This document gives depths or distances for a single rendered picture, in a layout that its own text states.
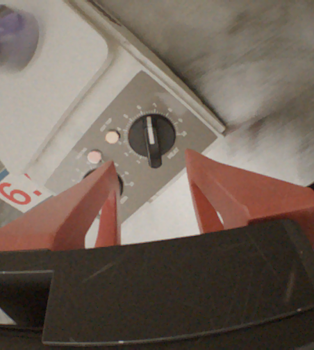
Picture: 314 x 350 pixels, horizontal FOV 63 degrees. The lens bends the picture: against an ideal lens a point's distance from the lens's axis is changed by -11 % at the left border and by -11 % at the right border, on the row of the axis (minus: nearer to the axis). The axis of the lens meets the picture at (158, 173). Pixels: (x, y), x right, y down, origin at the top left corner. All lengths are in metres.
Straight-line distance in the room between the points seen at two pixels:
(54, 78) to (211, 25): 0.13
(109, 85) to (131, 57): 0.02
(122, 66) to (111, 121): 0.04
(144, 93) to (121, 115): 0.02
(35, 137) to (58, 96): 0.03
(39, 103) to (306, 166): 0.20
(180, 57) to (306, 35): 0.11
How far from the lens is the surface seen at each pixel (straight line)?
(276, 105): 0.23
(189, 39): 0.24
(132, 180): 0.22
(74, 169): 0.21
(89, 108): 0.19
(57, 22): 0.19
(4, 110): 0.22
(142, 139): 0.19
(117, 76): 0.18
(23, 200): 0.33
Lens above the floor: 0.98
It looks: 68 degrees down
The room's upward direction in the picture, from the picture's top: 126 degrees counter-clockwise
